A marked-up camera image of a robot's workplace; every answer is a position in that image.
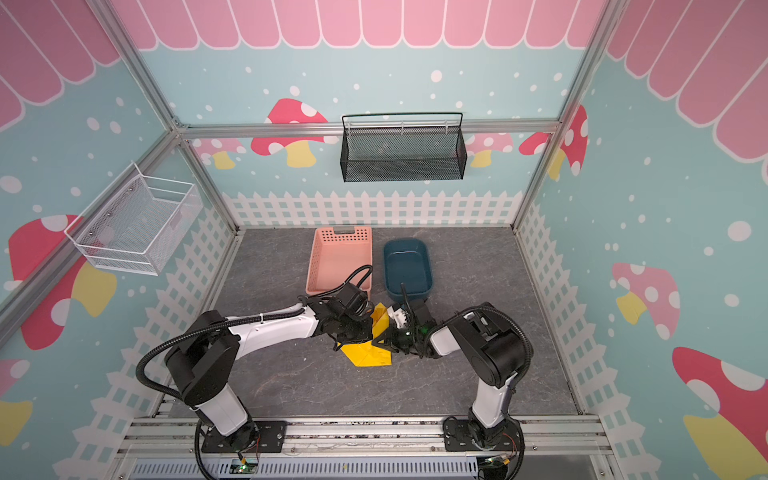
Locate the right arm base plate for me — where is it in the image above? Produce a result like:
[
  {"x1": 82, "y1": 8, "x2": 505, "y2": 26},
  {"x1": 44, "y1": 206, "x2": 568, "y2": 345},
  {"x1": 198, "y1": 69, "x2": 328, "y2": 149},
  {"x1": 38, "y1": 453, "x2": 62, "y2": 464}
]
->
[{"x1": 442, "y1": 416, "x2": 525, "y2": 452}]

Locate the teal plastic tray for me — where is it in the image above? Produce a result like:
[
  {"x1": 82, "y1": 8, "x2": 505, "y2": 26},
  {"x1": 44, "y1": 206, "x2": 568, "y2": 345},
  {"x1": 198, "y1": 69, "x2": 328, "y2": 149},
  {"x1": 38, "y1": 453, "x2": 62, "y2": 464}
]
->
[{"x1": 383, "y1": 238, "x2": 433, "y2": 303}]

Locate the black mesh wall basket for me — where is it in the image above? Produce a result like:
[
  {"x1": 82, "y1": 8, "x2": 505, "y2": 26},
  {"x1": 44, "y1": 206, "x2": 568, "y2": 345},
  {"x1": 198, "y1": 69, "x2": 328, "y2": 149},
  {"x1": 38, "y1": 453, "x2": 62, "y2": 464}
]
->
[{"x1": 340, "y1": 112, "x2": 468, "y2": 182}]

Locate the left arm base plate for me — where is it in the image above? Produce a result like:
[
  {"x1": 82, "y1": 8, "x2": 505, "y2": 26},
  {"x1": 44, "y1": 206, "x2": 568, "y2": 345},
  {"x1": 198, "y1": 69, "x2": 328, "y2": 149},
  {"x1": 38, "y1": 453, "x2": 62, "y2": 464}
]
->
[{"x1": 202, "y1": 420, "x2": 288, "y2": 454}]

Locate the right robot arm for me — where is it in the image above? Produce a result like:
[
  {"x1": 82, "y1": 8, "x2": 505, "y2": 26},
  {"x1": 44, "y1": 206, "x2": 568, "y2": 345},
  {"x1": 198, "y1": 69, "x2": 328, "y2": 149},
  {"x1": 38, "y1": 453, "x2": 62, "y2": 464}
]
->
[{"x1": 372, "y1": 297, "x2": 534, "y2": 452}]

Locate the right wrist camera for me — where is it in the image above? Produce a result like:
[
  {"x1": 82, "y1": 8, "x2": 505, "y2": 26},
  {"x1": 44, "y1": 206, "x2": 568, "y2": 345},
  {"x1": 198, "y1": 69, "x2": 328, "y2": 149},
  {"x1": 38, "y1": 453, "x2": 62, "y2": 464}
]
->
[{"x1": 387, "y1": 306, "x2": 410, "y2": 330}]

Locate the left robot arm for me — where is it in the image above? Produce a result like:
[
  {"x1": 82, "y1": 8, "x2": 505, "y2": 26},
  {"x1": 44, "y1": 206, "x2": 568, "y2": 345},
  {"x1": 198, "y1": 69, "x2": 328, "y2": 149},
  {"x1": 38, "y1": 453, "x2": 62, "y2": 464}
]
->
[{"x1": 135, "y1": 264, "x2": 374, "y2": 449}]

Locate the pink plastic basket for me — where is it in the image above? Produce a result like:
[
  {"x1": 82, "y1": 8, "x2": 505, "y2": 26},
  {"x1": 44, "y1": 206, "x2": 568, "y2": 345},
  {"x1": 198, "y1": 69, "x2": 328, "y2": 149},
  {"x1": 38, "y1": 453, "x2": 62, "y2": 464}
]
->
[{"x1": 305, "y1": 226, "x2": 373, "y2": 295}]

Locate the white wire wall basket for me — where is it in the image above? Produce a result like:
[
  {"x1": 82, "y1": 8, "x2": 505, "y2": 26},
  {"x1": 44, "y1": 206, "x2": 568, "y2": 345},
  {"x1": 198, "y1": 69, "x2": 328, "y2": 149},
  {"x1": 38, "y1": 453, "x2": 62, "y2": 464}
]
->
[{"x1": 64, "y1": 163, "x2": 203, "y2": 276}]

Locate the aluminium mounting rail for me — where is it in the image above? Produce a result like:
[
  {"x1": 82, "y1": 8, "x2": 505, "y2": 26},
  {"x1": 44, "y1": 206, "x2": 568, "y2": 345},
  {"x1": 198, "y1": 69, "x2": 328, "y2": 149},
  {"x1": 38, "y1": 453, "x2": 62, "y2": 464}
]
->
[{"x1": 116, "y1": 415, "x2": 613, "y2": 458}]

